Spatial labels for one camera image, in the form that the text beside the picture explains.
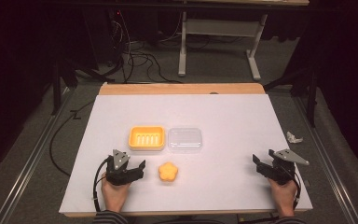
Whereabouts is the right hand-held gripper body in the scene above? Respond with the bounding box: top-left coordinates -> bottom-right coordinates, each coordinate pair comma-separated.
268,148 -> 310,187

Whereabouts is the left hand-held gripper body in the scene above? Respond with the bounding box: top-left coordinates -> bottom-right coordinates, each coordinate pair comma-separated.
105,148 -> 135,187

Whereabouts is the person's left hand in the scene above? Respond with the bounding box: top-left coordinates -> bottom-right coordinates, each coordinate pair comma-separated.
101,173 -> 132,215

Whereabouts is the person's right hand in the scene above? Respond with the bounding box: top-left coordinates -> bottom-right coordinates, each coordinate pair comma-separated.
268,177 -> 298,217

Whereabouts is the crumpled white paper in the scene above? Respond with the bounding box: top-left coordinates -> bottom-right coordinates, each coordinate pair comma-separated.
285,131 -> 304,145

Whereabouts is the orange soap dish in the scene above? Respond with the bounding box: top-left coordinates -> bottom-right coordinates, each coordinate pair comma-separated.
128,125 -> 167,152

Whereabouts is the orange flower-shaped soap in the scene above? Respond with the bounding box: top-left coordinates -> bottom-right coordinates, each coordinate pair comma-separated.
158,161 -> 180,183

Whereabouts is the white table mat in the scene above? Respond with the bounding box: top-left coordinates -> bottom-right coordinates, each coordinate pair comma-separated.
59,93 -> 313,215

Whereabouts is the clear plastic lid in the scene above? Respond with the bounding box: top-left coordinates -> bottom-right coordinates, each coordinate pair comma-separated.
167,127 -> 204,154

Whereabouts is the black metal stand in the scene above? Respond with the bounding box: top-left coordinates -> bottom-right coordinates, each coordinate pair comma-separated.
49,52 -> 79,117
263,64 -> 322,129

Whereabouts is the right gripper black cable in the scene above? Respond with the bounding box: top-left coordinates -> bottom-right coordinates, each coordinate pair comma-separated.
288,169 -> 302,211

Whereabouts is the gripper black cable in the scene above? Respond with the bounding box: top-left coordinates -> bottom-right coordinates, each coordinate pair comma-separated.
288,169 -> 302,211
92,156 -> 111,213

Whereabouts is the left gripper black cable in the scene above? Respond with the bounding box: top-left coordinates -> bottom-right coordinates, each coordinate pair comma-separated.
92,156 -> 111,213

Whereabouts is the metal floor rail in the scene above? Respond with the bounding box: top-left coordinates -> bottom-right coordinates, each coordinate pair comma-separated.
0,87 -> 76,224
292,94 -> 358,224

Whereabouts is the black floor cable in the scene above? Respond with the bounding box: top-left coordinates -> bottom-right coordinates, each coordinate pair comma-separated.
48,100 -> 96,177

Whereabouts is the tangle of black cables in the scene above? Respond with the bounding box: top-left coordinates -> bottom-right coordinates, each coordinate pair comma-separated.
106,8 -> 184,85

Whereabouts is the white metal desk frame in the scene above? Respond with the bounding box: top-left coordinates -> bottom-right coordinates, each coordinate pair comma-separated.
177,10 -> 269,82

